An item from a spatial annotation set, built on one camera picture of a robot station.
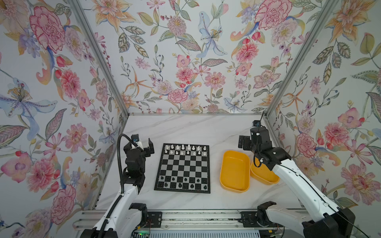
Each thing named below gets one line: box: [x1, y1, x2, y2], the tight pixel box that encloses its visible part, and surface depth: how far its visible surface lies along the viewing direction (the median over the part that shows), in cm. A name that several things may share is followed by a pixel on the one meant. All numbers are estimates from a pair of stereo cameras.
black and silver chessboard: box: [153, 142, 211, 194], surface depth 92 cm
